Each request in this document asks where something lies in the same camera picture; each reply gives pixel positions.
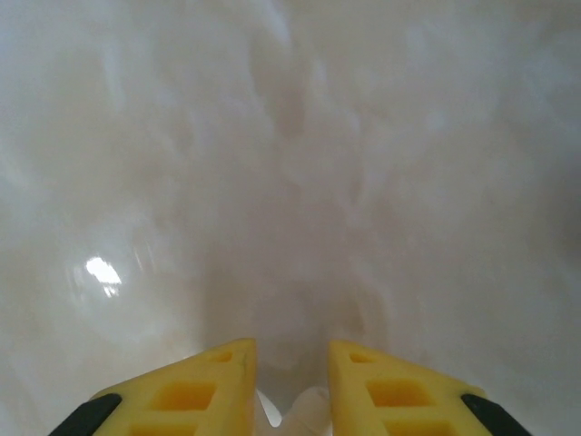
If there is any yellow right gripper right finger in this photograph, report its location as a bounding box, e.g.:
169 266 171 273
327 339 531 436

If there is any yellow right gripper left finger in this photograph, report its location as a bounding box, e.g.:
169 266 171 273
53 337 259 436

